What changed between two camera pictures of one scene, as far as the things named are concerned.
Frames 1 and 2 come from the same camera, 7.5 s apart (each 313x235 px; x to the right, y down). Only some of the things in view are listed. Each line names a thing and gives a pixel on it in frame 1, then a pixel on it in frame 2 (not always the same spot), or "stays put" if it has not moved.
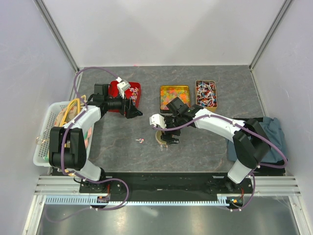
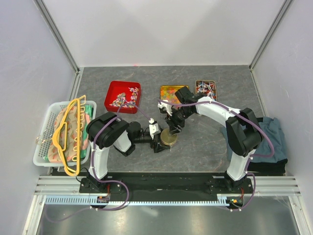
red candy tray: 134,94 stays put
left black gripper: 130,112 -> 158,147
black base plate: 219,184 stays put
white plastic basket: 41,154 stays put
